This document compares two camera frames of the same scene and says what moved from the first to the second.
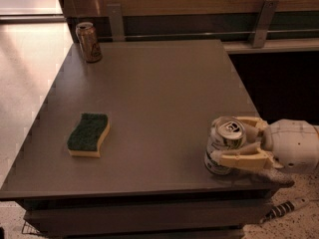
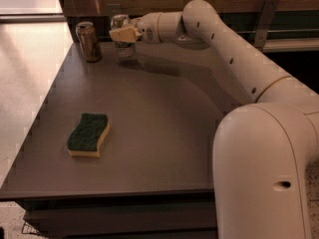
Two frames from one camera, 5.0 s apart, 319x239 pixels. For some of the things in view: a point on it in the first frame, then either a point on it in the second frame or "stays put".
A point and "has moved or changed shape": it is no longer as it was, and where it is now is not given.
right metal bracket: x=264 y=22 stays put
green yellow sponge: x=86 y=139 stays put
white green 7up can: x=226 y=133 has moved or changed shape
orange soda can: x=89 y=43 stays put
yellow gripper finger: x=260 y=123 to x=135 y=22
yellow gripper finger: x=256 y=158 to x=125 y=35
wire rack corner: x=29 y=229 stays put
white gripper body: x=289 y=143 to x=147 y=28
